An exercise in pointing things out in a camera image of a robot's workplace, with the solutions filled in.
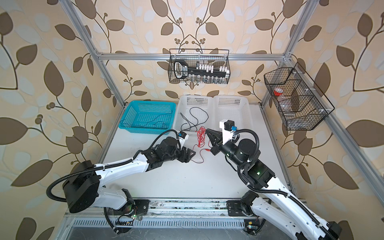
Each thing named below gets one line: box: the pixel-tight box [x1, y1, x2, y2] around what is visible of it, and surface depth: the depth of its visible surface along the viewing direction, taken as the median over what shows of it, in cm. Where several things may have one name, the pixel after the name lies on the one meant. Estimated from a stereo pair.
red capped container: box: [273, 87, 284, 96], surface depth 84 cm
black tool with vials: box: [174, 59, 230, 80], surface depth 85 cm
